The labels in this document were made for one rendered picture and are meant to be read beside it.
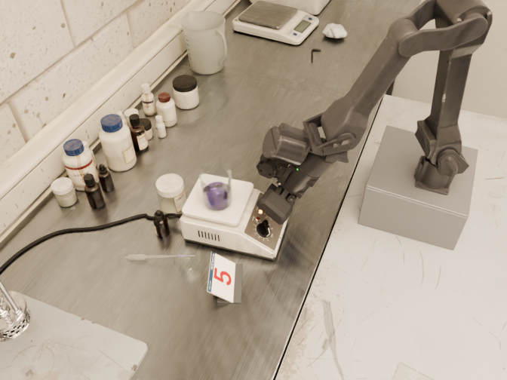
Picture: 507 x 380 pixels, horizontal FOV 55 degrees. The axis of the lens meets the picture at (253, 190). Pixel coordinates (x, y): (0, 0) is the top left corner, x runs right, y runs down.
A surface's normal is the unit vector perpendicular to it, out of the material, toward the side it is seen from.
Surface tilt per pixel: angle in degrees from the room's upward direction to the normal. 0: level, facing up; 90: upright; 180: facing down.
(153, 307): 0
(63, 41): 90
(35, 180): 90
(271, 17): 0
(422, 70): 90
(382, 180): 4
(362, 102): 94
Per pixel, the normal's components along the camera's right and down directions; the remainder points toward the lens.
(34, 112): 0.93, 0.26
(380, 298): -0.01, -0.71
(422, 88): -0.38, 0.65
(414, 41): 0.15, 0.74
